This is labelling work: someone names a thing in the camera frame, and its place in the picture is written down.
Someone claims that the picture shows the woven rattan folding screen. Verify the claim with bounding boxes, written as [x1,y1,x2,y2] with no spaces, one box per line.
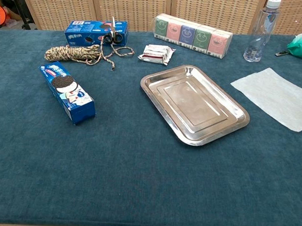
[17,0,302,42]

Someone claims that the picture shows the black handled scissors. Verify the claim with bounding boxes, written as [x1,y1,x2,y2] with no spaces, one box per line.
[103,16,125,46]

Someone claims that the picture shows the silver rectangular metal tray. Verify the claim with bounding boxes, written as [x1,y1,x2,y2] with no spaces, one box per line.
[137,62,253,149]

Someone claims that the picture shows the white paper sheet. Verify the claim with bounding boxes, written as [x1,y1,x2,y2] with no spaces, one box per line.
[228,65,302,133]

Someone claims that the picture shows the white red snack packet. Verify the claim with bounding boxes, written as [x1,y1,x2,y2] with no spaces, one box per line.
[137,43,176,67]

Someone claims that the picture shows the clear plastic water bottle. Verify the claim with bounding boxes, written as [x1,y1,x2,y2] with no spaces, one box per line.
[242,0,282,65]

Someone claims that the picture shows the pack of colourful tissue packets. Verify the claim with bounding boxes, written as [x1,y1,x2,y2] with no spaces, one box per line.
[151,13,234,60]

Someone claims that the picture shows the coiled camouflage braided rope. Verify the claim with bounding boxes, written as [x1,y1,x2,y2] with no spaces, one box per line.
[44,35,136,72]

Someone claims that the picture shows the long blue Oreo box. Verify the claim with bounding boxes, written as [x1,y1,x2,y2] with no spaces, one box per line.
[36,60,98,127]

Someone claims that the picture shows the orange black object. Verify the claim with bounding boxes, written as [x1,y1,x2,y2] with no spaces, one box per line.
[0,5,12,30]

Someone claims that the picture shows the blue Oreo box with scissors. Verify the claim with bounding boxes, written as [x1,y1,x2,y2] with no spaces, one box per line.
[64,18,129,49]

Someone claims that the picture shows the teal table cloth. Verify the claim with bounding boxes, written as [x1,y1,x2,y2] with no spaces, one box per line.
[0,23,302,226]

